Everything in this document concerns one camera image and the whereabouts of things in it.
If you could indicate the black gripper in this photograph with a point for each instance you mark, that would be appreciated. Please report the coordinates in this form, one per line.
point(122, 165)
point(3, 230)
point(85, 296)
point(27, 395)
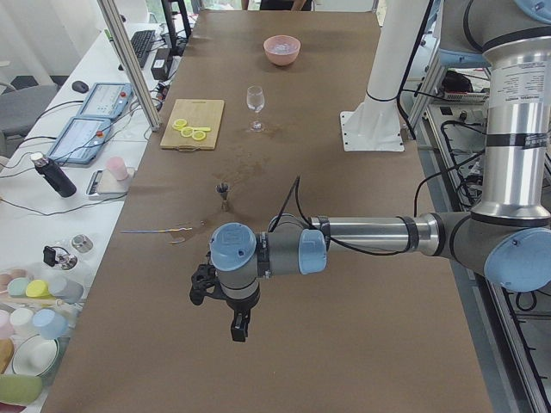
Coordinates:
point(239, 308)

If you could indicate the steel double jigger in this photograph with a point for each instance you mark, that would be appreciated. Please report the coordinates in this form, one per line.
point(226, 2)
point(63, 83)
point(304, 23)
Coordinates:
point(222, 190)

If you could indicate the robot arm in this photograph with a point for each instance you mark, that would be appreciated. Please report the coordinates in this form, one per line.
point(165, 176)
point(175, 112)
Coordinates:
point(505, 237)

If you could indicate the clear wine glass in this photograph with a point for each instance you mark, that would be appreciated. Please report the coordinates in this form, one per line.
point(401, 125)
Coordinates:
point(255, 102)

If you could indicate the pink bowl of ice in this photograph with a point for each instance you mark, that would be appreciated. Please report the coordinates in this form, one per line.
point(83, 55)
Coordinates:
point(281, 50)

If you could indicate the grey plastic cup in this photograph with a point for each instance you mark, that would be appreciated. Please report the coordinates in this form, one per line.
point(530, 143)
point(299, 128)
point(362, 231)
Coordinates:
point(69, 291)

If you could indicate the white kitchen scale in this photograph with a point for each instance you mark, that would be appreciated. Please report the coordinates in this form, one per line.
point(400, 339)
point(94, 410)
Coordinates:
point(103, 185)

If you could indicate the glass oil dispenser bottle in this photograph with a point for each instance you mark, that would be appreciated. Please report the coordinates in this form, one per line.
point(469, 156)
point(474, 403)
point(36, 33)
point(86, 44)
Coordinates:
point(66, 260)

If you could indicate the pink plastic cup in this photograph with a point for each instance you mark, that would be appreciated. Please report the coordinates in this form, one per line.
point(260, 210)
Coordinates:
point(117, 167)

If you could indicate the lemon slice near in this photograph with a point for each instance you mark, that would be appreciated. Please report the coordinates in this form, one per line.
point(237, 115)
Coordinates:
point(198, 135)

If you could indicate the lemon slice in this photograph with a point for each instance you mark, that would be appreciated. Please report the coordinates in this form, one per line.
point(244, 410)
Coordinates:
point(179, 124)
point(187, 131)
point(198, 135)

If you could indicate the lemon slice middle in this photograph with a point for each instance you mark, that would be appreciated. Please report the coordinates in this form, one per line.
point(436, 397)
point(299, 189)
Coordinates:
point(187, 131)

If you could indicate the black small device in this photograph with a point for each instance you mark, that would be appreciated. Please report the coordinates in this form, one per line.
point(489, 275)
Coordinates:
point(49, 256)

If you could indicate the light blue plastic cup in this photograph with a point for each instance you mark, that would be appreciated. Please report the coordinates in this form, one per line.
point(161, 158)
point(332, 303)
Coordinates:
point(50, 324)

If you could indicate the lemon slice far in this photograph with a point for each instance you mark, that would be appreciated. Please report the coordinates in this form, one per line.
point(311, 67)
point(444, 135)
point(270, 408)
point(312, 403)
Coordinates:
point(179, 124)

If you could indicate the bamboo cutting board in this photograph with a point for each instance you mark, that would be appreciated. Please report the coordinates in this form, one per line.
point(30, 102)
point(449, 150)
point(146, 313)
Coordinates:
point(198, 113)

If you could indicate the yellow plastic cup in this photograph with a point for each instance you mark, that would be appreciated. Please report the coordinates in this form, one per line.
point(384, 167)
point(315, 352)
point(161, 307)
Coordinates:
point(37, 289)

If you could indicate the black water bottle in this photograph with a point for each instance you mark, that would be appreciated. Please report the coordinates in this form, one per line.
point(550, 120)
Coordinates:
point(53, 174)

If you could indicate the mint green plastic cup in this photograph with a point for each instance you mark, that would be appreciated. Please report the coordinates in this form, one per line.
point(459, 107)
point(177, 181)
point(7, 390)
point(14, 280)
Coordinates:
point(17, 287)

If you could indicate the white plastic cup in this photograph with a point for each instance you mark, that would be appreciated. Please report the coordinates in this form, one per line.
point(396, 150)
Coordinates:
point(22, 321)

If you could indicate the white green-rimmed plate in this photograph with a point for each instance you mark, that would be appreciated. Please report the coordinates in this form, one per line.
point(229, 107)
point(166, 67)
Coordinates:
point(36, 356)

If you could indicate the teach pendant near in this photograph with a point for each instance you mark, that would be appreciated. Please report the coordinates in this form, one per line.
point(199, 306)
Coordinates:
point(80, 141)

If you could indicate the teach pendant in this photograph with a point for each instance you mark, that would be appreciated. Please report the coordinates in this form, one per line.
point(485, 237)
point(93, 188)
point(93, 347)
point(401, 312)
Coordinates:
point(106, 100)
point(80, 141)

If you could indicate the teach pendant far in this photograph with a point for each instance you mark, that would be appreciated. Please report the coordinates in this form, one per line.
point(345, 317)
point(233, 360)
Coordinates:
point(106, 100)

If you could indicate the green plastic bowl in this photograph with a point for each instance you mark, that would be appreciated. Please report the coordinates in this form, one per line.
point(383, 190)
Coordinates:
point(20, 389)

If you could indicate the black power adapter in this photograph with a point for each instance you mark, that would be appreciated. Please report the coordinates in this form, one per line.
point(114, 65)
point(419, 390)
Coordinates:
point(161, 64)

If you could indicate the black computer mouse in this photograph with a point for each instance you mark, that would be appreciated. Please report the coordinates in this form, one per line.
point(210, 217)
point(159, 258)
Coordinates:
point(80, 87)

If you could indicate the black keyboard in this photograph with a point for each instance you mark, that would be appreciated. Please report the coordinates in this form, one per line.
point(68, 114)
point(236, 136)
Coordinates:
point(141, 42)

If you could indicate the grey office chair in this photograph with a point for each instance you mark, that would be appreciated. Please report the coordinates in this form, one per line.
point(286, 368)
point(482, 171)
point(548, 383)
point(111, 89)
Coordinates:
point(20, 108)

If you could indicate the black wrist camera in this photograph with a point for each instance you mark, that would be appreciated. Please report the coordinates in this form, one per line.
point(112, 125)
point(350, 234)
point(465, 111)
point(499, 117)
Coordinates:
point(239, 326)

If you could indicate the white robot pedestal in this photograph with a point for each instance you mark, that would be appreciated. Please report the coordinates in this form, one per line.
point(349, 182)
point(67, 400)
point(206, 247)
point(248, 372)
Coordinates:
point(374, 125)

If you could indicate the aluminium frame post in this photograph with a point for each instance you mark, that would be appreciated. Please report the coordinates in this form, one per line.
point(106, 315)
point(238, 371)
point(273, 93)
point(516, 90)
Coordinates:
point(129, 61)

